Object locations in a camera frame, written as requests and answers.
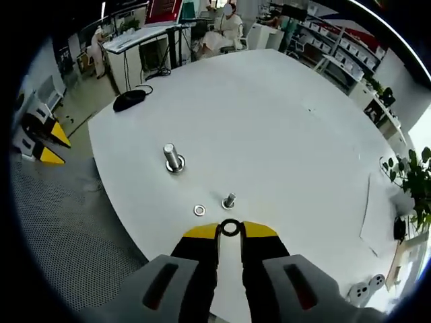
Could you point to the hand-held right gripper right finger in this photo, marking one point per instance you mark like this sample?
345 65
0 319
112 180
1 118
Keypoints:
289 279

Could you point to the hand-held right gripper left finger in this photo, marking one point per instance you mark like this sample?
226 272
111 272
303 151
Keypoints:
168 282

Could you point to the small threaded steel stud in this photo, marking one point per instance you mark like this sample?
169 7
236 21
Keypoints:
230 198

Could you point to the large threaded steel stud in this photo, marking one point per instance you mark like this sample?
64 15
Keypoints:
170 154

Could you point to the large steel washer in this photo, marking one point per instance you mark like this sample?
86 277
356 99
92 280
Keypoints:
181 166

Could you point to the grey handheld controller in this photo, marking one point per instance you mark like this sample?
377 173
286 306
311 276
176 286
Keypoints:
377 282
358 292

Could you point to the grey mesh chair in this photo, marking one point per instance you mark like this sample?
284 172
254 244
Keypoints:
67 228

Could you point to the black computer mouse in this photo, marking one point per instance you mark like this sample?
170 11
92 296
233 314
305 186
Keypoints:
128 100

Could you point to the white paper sheet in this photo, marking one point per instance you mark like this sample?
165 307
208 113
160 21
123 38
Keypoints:
380 215

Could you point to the white standing desk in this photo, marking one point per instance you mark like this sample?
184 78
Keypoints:
134 40

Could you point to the small black device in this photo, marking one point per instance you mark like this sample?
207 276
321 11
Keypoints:
400 228

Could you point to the large green potted plant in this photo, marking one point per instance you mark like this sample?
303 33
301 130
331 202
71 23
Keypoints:
417 188

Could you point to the laptop with red screen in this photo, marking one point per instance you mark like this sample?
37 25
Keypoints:
165 10

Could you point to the shelf with white bins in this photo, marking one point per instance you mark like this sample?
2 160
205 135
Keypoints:
343 47

